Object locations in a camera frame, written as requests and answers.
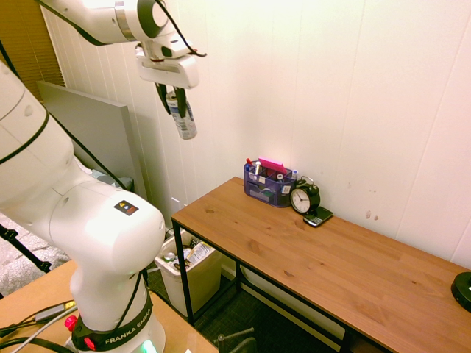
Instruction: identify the gray flat board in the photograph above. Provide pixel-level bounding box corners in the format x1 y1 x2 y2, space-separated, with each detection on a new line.
35 80 149 207

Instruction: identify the teal cloth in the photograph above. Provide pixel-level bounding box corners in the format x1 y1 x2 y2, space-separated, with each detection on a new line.
87 168 134 193

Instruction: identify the black camera stand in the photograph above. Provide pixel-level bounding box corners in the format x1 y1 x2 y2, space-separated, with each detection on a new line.
0 223 53 274

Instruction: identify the crumpled snack bag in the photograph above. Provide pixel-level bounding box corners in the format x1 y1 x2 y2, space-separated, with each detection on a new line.
185 240 215 265

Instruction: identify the blue mesh desk organizer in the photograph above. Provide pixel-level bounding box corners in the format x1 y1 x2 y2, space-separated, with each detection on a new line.
243 160 299 210

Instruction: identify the pink sticky note pad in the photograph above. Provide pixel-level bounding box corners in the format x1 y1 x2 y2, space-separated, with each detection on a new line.
257 157 288 177

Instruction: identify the wooden desk with black frame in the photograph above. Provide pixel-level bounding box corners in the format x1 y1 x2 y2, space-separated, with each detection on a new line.
170 176 471 353

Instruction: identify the black twin-bell alarm clock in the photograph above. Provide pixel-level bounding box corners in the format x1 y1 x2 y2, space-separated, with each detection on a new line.
289 176 322 215

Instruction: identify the white blue spray can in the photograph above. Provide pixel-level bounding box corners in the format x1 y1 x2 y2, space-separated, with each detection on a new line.
164 91 199 141

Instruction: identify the black desk lamp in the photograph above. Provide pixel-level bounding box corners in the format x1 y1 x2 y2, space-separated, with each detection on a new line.
450 271 471 314

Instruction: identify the light brown robot mounting table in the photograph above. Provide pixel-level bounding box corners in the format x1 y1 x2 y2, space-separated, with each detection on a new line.
0 258 219 353

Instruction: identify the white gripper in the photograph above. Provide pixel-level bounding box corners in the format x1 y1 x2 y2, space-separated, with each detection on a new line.
135 54 201 121

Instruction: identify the white patterned bedding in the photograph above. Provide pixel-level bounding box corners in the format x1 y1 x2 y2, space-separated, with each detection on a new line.
0 212 71 297

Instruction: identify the black table clamp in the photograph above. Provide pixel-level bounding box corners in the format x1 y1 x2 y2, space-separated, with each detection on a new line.
213 326 258 353

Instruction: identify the black mobile phone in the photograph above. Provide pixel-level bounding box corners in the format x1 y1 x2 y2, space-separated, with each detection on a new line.
302 206 335 229

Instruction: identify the gray cable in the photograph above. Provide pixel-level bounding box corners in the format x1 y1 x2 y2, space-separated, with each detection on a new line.
5 314 77 352

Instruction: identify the tan window blind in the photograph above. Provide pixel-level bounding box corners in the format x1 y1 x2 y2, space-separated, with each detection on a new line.
0 0 66 101

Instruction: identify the beige trash bin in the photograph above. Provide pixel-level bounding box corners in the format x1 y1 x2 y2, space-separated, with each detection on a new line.
153 229 224 318

